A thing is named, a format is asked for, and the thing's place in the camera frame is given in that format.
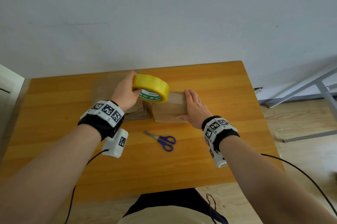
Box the grey metal table frame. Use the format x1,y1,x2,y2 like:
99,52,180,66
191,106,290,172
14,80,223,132
257,67,337,143

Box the yellow tape roll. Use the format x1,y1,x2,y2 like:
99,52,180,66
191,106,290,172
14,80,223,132
132,74,171,104

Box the black right wristband with markers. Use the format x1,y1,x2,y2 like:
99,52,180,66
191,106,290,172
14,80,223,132
201,115,240,153

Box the person's dark and beige clothing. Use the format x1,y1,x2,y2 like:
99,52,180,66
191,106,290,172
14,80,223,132
117,187,230,224

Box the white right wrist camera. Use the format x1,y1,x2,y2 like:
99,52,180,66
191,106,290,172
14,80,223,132
209,145,228,168

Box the thin dark cord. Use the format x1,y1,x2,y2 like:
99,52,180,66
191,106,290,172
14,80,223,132
206,193,219,224

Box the black right camera cable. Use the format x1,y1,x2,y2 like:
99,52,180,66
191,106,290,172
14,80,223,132
260,153,337,210

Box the black left camera cable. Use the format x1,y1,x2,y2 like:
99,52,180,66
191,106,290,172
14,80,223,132
64,149,110,224

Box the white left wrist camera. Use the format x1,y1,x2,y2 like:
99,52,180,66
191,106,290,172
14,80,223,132
101,128,129,158

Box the white cabinet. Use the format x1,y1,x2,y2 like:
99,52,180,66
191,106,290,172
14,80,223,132
0,64,26,140

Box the person's left hand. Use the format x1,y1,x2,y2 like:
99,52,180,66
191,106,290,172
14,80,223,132
110,70,143,112

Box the black left wristband with markers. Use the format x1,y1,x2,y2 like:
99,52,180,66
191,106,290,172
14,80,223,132
78,100,125,142

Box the black wristband with markers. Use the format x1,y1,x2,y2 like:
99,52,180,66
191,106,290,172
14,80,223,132
201,115,240,153
78,100,125,142

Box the person's left forearm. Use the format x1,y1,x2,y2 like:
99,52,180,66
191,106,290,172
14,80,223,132
0,124,103,224

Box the blue-handled scissors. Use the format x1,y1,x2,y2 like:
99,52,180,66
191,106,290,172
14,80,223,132
144,130,176,152

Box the black camera cable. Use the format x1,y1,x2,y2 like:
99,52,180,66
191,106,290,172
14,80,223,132
64,149,110,224
260,153,337,210

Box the stack of cardboard boxes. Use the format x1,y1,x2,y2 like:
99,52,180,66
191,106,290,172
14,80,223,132
92,70,153,122

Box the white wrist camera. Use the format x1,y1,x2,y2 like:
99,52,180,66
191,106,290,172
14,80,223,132
209,145,228,168
101,128,129,158

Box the brown cardboard paper box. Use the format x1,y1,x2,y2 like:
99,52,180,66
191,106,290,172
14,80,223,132
152,91,189,124

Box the person's right forearm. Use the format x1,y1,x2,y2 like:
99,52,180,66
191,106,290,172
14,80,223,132
218,135,337,224

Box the person's right hand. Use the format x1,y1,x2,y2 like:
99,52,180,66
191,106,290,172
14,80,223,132
176,89,213,130

